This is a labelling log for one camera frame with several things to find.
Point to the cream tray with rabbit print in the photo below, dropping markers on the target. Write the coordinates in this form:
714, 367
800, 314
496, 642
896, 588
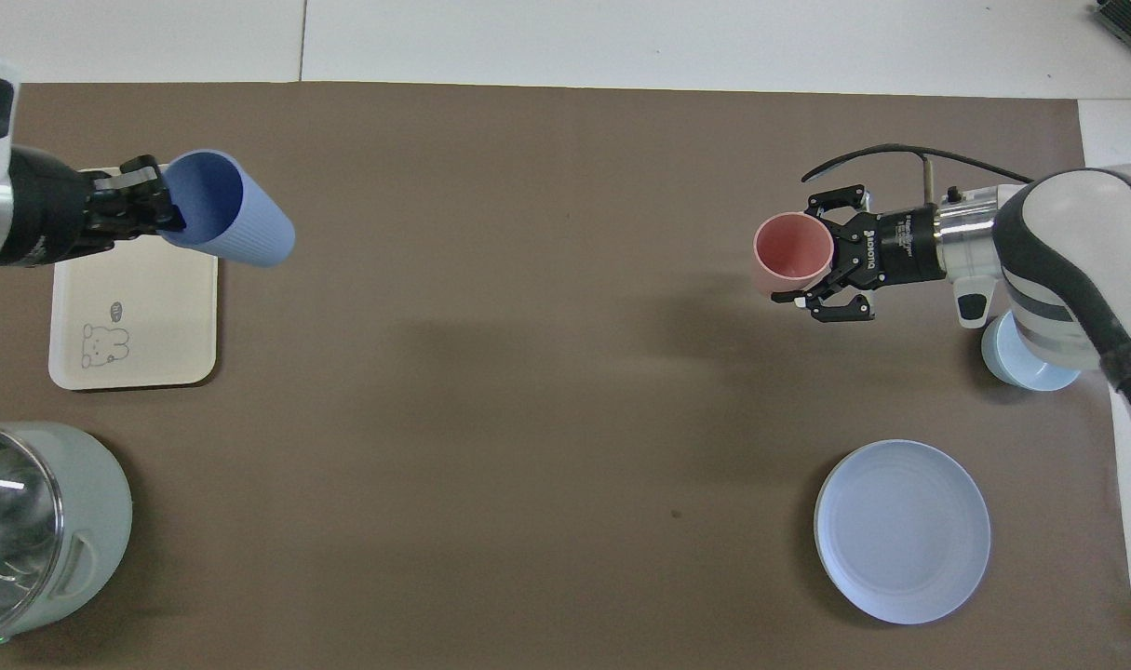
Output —
137, 316

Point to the pink cup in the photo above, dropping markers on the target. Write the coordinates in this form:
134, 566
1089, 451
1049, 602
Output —
793, 249

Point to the pale green cooking pot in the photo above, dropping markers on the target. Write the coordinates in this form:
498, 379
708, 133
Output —
95, 521

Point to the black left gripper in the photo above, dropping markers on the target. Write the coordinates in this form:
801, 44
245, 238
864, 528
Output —
48, 209

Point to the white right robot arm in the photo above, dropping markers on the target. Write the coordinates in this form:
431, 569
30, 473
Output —
1077, 251

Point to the light blue bowl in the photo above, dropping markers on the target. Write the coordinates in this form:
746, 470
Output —
1016, 358

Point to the brown table mat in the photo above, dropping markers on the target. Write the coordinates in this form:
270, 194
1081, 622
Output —
546, 372

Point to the glass pot lid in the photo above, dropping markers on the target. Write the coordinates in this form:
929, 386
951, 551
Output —
11, 530

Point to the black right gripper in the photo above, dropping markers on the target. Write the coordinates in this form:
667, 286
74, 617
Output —
895, 247

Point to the blue ribbed cup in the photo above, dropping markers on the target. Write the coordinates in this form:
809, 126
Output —
230, 219

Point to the blue round plate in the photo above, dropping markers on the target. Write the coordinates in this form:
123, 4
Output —
902, 530

